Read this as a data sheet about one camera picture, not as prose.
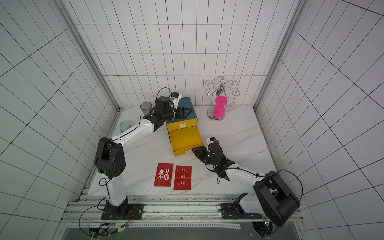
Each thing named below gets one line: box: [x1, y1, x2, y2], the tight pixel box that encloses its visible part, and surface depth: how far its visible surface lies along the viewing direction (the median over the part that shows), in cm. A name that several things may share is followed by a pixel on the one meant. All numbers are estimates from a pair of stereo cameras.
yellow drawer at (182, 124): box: [166, 118, 198, 132], surface depth 86 cm
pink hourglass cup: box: [213, 95, 228, 119], surface depth 90 cm
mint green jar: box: [119, 121, 132, 133], surface depth 99 cm
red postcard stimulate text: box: [173, 165, 192, 191], surface depth 86 cm
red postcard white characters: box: [153, 163, 174, 187], surface depth 87 cm
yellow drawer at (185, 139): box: [167, 126, 204, 157], surface depth 92 cm
